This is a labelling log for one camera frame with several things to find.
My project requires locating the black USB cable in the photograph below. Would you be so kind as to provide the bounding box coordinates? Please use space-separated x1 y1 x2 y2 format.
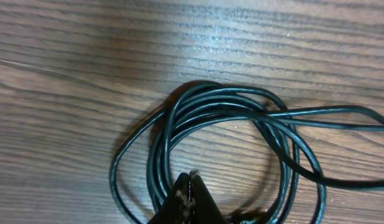
146 80 384 224

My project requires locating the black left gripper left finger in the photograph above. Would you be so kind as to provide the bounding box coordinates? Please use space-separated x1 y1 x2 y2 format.
148 173 190 224

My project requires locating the black cable with barrel plug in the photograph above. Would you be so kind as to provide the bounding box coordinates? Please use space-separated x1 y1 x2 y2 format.
109 105 384 224

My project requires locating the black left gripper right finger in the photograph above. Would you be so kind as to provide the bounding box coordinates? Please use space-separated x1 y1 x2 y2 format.
189 170 228 224

